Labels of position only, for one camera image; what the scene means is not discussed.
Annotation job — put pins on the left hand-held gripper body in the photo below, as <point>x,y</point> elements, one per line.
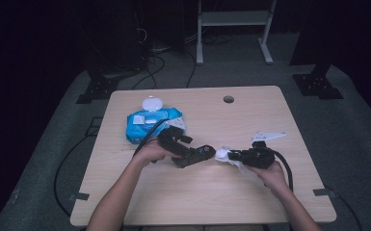
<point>168,139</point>

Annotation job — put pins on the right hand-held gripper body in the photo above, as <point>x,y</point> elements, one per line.
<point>258,157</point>

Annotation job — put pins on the white wet wipe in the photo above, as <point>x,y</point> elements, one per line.
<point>223,155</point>

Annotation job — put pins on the blue toy car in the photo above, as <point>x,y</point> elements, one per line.
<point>202,153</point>

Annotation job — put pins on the blue wet wipes pack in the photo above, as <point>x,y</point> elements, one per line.
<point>138,130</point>

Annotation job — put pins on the person's left hand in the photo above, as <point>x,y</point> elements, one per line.
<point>151,154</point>

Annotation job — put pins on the person's right hand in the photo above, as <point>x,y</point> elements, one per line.
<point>274,179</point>

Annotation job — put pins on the black tape strip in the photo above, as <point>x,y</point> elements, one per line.
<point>78,196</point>
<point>324,192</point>

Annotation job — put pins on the black stand base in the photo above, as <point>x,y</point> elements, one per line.
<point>316,85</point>
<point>98,89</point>

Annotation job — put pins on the black table foot frame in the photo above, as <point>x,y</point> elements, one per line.
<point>93,117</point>

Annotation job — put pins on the white metal stand frame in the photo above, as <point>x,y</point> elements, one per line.
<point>234,18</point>

